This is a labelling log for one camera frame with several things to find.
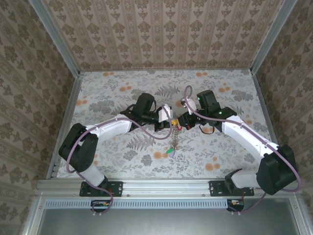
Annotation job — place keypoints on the aluminium table side rail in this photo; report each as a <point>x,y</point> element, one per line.
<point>71,102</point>
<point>261,98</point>

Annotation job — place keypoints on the grey metal sheet panel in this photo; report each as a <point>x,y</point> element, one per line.
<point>166,222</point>

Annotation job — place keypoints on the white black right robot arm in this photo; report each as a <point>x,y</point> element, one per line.
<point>244,137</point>

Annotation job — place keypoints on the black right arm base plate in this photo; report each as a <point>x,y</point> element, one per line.
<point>215,188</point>

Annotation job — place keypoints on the long aluminium base rail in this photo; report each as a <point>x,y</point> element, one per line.
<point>166,187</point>

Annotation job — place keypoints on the metal keyring disc with rings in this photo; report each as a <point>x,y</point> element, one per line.
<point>175,137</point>

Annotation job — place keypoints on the aluminium frame post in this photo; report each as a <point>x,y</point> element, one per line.
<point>56,39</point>
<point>271,36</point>

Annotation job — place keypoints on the green tagged key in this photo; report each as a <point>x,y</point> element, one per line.
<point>169,151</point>

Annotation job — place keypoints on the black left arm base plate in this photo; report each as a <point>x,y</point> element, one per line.
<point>117,188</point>

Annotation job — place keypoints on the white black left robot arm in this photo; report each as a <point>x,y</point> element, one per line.
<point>112,126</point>

